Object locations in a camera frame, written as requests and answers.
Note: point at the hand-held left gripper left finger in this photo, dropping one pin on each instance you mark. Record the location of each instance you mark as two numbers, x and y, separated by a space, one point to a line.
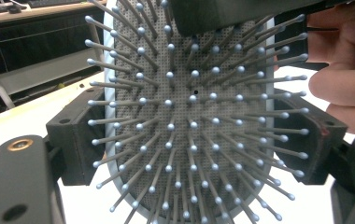
73 137

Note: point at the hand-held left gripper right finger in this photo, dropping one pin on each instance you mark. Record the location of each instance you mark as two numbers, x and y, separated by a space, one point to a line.
315 140

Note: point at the light blue paddle hairbrush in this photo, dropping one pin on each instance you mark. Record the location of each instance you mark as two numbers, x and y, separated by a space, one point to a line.
185 112

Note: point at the small yellow ball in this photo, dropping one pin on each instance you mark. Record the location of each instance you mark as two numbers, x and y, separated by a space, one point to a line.
61 85

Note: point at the black keyboard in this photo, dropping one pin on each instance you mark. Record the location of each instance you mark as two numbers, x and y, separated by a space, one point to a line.
43 3

